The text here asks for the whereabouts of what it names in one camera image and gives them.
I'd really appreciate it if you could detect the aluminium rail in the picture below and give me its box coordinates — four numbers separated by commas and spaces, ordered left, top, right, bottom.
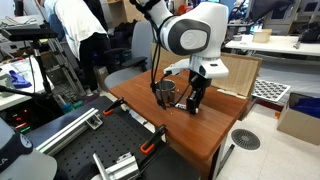
91, 152, 140, 180
36, 108, 103, 156

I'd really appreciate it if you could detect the orange black clamp near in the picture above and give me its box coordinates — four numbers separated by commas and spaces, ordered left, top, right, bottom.
140, 124, 166, 155

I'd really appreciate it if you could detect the large cardboard box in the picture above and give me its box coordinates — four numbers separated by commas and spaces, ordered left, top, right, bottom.
155, 48, 262, 98

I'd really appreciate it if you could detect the cardboard box with blue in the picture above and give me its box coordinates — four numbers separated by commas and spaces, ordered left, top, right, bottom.
277, 92, 320, 145

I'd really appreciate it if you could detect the checkerboard calibration board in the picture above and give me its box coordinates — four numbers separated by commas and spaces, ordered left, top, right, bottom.
252, 79, 291, 102

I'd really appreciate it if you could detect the person in white shirt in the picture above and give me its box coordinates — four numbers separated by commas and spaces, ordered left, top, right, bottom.
44, 0, 116, 93

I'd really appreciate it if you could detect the orange black clamp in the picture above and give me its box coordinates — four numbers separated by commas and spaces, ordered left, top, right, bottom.
140, 124, 166, 155
102, 98, 126, 116

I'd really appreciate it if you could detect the white background table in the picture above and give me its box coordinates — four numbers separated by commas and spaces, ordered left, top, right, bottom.
225, 35, 320, 57

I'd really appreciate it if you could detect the orange black clamp far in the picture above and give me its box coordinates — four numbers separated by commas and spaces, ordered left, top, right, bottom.
102, 98, 126, 116

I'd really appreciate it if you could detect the round floor drain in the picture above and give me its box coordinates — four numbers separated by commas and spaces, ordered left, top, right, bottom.
231, 129, 260, 150

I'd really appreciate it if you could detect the silver metal cup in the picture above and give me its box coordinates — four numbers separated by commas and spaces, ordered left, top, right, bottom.
156, 79, 176, 103

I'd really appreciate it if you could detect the aluminium rail near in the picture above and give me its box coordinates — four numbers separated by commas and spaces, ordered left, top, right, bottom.
91, 152, 140, 180

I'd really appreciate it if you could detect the aluminium rail far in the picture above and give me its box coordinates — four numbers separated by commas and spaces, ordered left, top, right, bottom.
36, 108, 103, 156

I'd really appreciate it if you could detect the grey office chair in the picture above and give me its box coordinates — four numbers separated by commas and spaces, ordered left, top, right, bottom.
104, 21, 154, 89

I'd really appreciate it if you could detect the black perforated breadboard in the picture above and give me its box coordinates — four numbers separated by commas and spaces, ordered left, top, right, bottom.
54, 108, 200, 180

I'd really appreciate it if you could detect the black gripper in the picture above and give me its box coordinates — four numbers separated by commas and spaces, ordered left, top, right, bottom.
186, 71, 211, 114

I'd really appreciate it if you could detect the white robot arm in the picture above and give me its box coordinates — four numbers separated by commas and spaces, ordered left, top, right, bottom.
129, 0, 229, 114

